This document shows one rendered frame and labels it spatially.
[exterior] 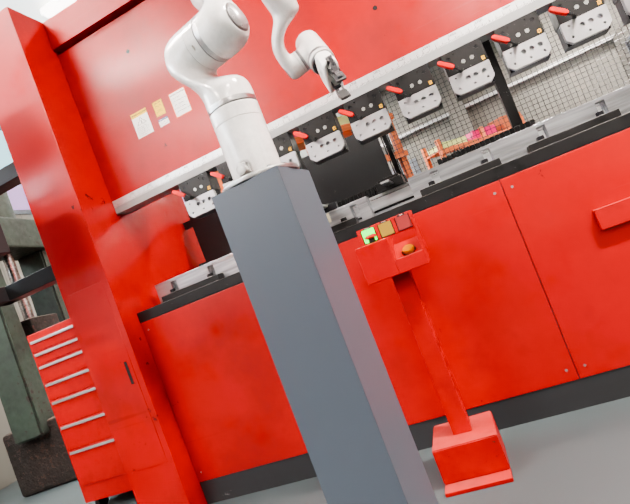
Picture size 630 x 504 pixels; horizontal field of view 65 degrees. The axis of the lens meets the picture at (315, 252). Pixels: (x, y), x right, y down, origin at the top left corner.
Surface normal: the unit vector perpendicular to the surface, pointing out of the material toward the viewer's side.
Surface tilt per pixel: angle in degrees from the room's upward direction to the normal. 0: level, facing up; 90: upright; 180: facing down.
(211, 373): 90
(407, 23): 90
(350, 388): 90
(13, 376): 89
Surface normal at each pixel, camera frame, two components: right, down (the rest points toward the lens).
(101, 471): -0.28, 0.07
